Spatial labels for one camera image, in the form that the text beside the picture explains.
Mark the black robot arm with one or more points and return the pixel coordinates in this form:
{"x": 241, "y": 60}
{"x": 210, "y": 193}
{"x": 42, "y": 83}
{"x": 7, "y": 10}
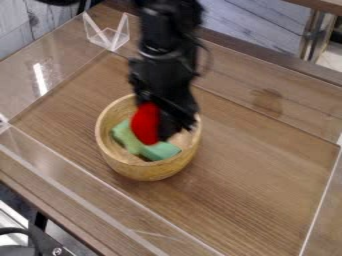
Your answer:
{"x": 169, "y": 24}

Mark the green rectangular block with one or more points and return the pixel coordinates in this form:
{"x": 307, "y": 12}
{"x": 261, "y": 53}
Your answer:
{"x": 156, "y": 152}

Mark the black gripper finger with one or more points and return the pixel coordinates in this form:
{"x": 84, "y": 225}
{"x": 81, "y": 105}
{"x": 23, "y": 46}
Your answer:
{"x": 142, "y": 94}
{"x": 177, "y": 117}

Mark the black table frame bracket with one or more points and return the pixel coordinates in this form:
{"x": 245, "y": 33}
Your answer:
{"x": 49, "y": 246}

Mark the wooden bowl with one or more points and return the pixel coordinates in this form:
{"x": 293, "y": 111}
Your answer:
{"x": 144, "y": 163}

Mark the metal table leg background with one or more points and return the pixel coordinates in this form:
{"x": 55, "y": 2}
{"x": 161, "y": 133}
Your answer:
{"x": 317, "y": 35}

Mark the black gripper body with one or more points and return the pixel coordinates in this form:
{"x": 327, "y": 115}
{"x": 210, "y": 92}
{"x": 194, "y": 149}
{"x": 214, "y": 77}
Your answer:
{"x": 168, "y": 77}

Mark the clear acrylic corner bracket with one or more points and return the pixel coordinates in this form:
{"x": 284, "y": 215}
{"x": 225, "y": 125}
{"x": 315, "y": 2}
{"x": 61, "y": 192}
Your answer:
{"x": 109, "y": 38}

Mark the red plush fruit green leaf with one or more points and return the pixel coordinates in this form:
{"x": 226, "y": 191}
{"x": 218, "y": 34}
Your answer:
{"x": 145, "y": 127}

